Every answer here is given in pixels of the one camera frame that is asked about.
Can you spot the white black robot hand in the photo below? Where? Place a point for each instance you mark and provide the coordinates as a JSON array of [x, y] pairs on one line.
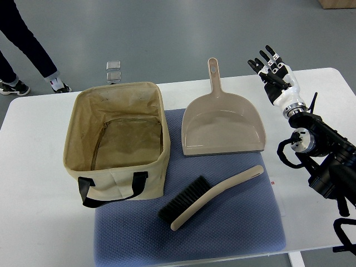
[[280, 84]]

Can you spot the beige hand broom black bristles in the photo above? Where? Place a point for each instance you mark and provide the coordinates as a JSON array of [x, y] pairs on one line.
[[197, 194]]

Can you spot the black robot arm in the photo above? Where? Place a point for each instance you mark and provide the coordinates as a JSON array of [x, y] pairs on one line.
[[328, 157]]

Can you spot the beige plastic dustpan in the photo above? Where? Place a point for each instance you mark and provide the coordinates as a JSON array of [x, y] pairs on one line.
[[220, 122]]

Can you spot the wooden box corner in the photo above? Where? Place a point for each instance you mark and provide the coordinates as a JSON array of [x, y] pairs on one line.
[[337, 4]]

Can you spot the blue textured mat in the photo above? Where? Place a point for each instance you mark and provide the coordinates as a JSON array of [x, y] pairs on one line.
[[244, 219]]

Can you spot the upper metal floor plate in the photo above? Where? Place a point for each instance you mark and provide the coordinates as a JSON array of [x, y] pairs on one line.
[[113, 65]]

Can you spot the white table leg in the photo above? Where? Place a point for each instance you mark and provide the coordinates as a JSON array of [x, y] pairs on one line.
[[296, 259]]

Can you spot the black table control panel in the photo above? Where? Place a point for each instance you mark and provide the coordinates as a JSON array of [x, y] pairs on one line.
[[339, 249]]

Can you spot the person in dark trousers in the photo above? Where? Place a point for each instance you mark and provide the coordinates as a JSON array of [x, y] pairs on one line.
[[16, 31]]

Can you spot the yellow canvas bag black handle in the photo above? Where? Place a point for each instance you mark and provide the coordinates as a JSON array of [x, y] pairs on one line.
[[118, 145]]

